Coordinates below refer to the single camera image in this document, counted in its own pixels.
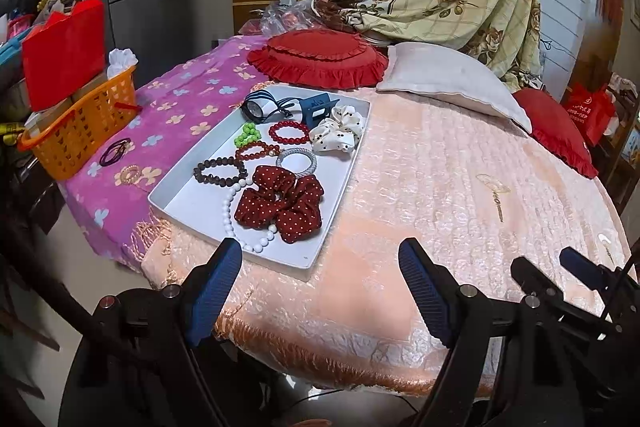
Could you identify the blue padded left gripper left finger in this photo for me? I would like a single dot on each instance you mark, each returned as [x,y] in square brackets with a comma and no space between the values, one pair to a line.
[199,299]

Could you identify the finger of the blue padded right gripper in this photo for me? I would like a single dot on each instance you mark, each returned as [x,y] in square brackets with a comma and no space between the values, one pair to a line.
[443,303]

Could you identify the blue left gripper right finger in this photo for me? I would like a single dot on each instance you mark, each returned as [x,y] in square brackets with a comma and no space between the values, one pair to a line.
[591,275]

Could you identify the peach textured bedspread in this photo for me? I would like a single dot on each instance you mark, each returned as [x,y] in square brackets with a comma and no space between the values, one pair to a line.
[475,191]

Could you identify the red polka dot scrunchie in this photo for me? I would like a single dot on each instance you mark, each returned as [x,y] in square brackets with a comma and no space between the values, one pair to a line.
[277,197]

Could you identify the white rectangular tray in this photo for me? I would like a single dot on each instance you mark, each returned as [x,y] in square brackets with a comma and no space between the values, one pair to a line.
[206,210]

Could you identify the red ruffled cushion right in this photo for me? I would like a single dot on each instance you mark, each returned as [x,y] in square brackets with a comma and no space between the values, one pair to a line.
[553,128]

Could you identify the red shopping bag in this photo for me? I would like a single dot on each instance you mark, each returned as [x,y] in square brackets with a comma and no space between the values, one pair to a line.
[591,112]

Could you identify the purple floral blanket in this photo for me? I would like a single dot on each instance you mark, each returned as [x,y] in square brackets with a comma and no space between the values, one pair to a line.
[110,203]

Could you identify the white polka dot scrunchie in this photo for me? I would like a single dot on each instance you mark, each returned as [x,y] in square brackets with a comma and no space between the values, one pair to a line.
[340,132]

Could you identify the dark blue striped headband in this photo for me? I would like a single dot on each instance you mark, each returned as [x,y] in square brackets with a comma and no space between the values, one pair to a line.
[261,106]

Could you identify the orange plastic basket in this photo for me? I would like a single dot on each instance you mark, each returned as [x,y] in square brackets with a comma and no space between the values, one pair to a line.
[69,142]

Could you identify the blue hair claw clip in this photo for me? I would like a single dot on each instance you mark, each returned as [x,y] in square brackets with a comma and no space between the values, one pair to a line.
[316,108]

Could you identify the white pillow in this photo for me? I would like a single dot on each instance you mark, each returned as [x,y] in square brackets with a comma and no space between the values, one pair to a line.
[450,76]

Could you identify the white tissue paper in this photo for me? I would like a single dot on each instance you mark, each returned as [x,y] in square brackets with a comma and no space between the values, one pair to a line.
[119,60]

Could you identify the red ruffled heart cushion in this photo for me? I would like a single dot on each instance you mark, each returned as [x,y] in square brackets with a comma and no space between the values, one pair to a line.
[320,59]

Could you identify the red box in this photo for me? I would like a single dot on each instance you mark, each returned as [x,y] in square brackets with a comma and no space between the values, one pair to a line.
[63,54]

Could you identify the clear plastic bag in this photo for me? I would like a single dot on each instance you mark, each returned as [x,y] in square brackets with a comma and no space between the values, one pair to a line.
[279,18]

